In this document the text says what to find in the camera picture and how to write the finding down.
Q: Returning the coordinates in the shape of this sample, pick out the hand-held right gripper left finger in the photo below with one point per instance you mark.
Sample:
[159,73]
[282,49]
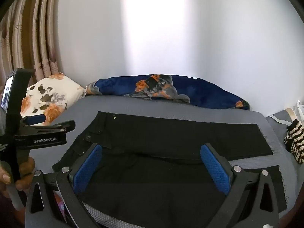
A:
[89,165]

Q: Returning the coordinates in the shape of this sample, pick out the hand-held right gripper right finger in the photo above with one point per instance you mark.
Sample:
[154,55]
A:
[213,166]

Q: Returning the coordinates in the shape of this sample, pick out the white floral pillow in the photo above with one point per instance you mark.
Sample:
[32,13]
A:
[51,92]

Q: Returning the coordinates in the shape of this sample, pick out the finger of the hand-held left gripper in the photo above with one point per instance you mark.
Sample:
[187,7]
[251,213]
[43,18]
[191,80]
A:
[35,118]
[57,126]

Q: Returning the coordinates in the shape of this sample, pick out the white plastic bag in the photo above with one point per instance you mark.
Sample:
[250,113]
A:
[299,110]

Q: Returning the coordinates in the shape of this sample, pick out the black pants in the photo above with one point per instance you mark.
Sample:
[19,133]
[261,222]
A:
[154,142]

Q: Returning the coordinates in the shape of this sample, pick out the navy floral blanket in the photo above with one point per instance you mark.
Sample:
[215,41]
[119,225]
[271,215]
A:
[204,91]

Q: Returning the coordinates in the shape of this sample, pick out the black and cream striped knit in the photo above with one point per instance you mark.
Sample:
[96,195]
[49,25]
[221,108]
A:
[295,142]

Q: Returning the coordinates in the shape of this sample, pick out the beige pleated curtain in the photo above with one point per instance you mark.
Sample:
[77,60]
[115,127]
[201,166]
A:
[28,33]

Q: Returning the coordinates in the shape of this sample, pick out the person's left hand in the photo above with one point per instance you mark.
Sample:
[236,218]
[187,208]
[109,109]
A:
[26,173]

